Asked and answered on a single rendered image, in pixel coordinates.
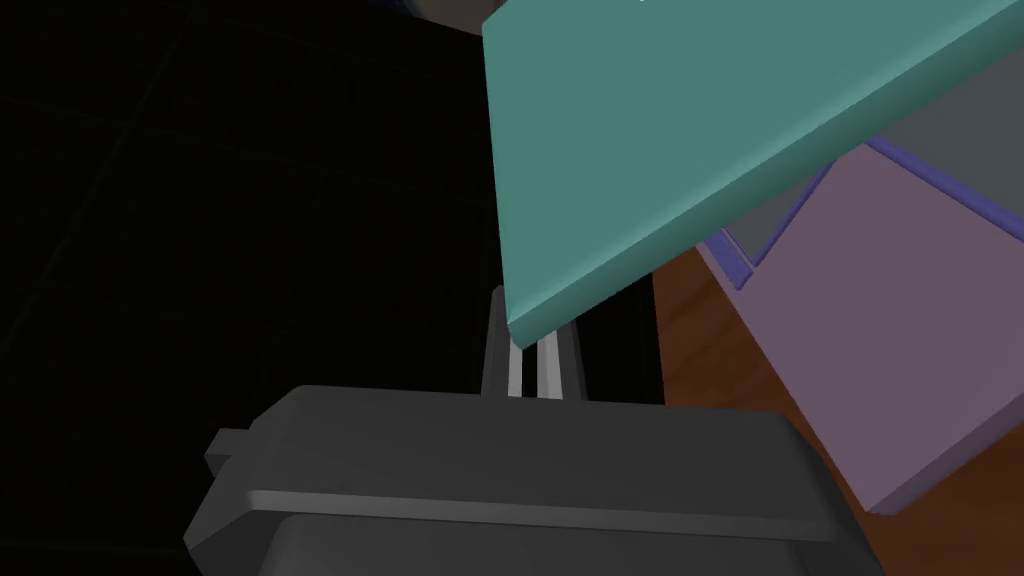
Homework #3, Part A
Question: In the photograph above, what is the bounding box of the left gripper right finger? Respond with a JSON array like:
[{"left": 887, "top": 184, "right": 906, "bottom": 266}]
[{"left": 535, "top": 319, "right": 589, "bottom": 402}]

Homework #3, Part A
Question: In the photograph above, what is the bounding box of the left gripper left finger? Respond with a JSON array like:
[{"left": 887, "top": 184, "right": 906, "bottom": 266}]
[{"left": 481, "top": 285, "right": 524, "bottom": 399}]

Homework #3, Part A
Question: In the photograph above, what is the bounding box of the mauve cabinet with blue trim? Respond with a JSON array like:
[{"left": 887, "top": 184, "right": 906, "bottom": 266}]
[{"left": 695, "top": 46, "right": 1024, "bottom": 517}]

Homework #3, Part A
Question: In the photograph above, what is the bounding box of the teal flat board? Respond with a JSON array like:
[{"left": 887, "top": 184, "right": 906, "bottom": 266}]
[{"left": 480, "top": 0, "right": 1024, "bottom": 351}]

